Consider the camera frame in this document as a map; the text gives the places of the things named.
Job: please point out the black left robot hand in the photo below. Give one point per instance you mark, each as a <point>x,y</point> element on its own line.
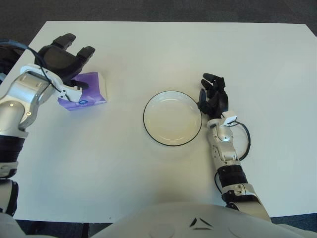
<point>59,59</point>

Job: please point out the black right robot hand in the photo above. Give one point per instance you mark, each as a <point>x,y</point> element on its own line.
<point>219,101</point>

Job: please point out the purple tissue paper pack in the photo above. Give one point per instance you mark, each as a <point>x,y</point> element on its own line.
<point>94,86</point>

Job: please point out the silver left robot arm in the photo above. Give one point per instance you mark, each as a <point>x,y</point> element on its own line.
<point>15,99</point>

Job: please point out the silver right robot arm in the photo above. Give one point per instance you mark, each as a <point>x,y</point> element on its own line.
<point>225,135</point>

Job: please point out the white plate with black rim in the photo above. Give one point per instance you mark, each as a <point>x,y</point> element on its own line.
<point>173,119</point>

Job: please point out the black bag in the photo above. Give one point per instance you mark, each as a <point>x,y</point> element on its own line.
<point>7,60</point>

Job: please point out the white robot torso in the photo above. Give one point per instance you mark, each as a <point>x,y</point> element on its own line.
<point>198,223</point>

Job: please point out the black table leg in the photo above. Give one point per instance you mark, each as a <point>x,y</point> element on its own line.
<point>86,230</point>

